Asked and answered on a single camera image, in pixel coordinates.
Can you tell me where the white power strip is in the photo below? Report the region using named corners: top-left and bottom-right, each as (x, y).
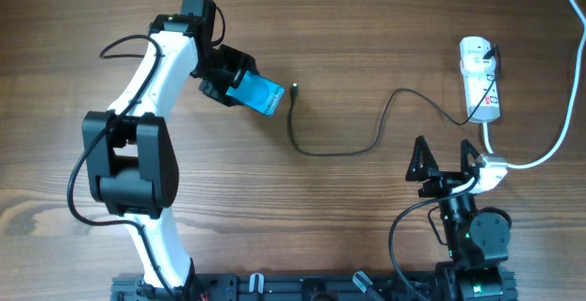
top-left (460, 36), bottom-right (500, 124)

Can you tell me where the blue screen smartphone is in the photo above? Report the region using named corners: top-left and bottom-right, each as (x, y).
top-left (226, 71), bottom-right (285, 116)

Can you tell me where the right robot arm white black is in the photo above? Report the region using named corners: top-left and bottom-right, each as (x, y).
top-left (406, 135), bottom-right (518, 301)

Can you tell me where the white power strip cord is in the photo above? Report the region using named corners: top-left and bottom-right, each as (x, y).
top-left (482, 0), bottom-right (586, 171)

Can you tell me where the black usb charging cable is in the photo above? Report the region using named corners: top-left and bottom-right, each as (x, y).
top-left (287, 44), bottom-right (501, 158)

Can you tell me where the white charger adapter plug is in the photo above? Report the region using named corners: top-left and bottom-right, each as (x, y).
top-left (460, 52), bottom-right (496, 77)

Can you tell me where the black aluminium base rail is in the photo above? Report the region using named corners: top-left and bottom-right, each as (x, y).
top-left (110, 271), bottom-right (519, 301)

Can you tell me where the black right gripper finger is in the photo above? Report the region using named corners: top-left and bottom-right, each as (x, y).
top-left (406, 135), bottom-right (440, 181)
top-left (461, 139), bottom-right (480, 173)

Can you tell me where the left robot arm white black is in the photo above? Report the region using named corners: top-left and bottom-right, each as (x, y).
top-left (67, 0), bottom-right (284, 298)

